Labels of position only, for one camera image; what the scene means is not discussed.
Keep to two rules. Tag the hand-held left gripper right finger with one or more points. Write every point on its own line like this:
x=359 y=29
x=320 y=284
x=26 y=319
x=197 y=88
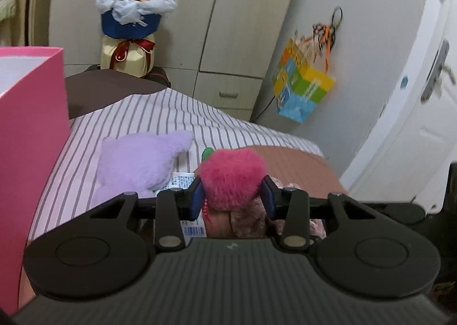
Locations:
x=268 y=200

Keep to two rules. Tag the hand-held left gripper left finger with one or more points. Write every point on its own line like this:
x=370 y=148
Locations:
x=197 y=200

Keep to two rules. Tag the small tissue packet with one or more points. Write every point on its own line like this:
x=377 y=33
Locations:
x=180 y=180

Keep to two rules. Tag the pink fluffy pompom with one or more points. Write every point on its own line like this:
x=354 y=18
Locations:
x=232 y=175

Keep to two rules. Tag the purple plush toy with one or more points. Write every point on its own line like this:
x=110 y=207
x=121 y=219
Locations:
x=139 y=164

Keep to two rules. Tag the pink cardboard box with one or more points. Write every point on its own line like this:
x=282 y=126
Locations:
x=32 y=150

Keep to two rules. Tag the striped bed sheet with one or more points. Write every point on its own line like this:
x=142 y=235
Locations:
x=221 y=125

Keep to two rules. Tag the colourful gift bag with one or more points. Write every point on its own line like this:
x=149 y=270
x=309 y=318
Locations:
x=303 y=85

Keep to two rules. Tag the dark round stool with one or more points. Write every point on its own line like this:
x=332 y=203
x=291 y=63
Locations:
x=159 y=75

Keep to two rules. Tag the dark brown bedding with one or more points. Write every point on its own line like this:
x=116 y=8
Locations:
x=107 y=93

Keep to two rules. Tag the white door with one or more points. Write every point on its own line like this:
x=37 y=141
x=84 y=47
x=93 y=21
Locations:
x=403 y=132

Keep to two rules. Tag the cream container with red ribbon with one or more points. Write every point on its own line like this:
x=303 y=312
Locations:
x=125 y=57

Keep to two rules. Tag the beige wardrobe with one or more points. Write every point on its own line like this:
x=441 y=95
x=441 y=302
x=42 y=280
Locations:
x=221 y=25

